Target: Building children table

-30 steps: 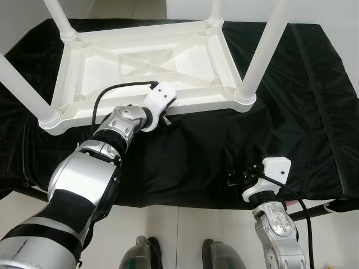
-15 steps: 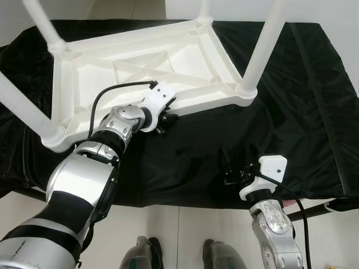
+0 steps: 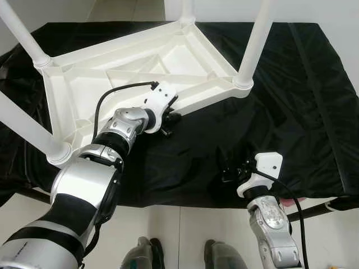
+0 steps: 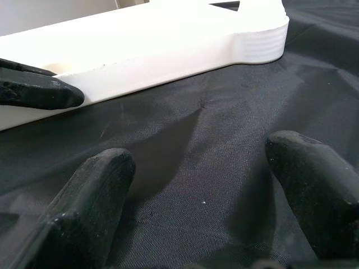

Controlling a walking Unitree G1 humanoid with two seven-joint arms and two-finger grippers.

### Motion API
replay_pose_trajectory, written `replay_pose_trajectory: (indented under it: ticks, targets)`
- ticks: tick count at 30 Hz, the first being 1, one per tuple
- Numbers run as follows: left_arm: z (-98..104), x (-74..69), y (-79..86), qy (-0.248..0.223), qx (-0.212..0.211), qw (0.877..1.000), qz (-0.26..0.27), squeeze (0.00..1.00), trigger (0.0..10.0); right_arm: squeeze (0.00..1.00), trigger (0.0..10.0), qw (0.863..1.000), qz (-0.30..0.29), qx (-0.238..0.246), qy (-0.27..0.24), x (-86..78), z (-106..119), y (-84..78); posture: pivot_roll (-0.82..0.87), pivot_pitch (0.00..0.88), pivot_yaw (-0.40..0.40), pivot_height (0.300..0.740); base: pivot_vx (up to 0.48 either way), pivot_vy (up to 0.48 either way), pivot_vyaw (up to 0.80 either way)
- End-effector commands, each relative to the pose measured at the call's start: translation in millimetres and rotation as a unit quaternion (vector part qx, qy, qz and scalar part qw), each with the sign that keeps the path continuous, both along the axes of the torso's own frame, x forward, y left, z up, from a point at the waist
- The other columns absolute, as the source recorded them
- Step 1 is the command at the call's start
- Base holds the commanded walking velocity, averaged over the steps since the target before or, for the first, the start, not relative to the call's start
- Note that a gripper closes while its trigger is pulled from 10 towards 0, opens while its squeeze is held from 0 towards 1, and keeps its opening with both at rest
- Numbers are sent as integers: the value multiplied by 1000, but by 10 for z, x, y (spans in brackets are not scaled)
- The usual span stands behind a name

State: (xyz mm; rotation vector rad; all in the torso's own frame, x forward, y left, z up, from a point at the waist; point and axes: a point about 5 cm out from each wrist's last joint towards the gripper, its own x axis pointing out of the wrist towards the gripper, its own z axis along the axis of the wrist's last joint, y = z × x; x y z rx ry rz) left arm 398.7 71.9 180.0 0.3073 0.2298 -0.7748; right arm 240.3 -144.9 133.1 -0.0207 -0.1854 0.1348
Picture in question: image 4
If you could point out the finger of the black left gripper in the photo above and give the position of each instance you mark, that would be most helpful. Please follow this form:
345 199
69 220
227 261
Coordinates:
22 68
42 93

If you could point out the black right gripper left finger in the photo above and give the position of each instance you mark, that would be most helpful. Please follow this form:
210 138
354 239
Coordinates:
78 213

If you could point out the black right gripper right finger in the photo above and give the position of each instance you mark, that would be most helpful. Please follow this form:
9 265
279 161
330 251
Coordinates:
322 190

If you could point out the white plastic children table top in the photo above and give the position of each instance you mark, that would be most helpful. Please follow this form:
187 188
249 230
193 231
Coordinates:
140 50

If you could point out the black table cloth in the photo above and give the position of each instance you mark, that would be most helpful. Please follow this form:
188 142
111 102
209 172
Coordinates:
210 154

